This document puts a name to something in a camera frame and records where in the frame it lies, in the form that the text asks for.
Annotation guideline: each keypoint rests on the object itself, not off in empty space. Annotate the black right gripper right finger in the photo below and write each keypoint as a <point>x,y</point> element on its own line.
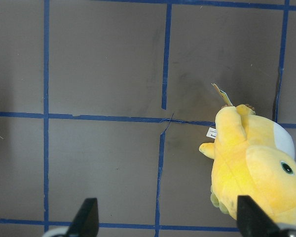
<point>252,221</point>

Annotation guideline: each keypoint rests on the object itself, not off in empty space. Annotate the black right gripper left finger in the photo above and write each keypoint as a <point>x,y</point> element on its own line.
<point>86,221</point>

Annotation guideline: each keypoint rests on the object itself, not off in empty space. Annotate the yellow plush dinosaur toy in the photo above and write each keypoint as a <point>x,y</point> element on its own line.
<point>253,156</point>

